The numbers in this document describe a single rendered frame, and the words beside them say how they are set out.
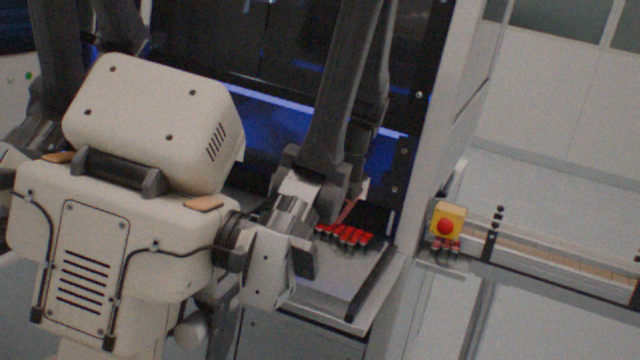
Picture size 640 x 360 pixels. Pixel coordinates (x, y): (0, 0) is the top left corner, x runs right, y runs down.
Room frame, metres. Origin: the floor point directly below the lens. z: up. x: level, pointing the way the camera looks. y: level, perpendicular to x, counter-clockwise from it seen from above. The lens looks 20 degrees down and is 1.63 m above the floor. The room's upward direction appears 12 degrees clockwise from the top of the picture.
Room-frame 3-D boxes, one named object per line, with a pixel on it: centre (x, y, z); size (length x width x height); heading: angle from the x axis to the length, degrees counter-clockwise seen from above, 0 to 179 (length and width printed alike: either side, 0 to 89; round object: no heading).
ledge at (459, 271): (1.70, -0.36, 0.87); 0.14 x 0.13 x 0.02; 165
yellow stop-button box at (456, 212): (1.67, -0.33, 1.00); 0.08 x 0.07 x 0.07; 165
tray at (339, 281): (1.50, -0.03, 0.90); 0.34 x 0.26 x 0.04; 165
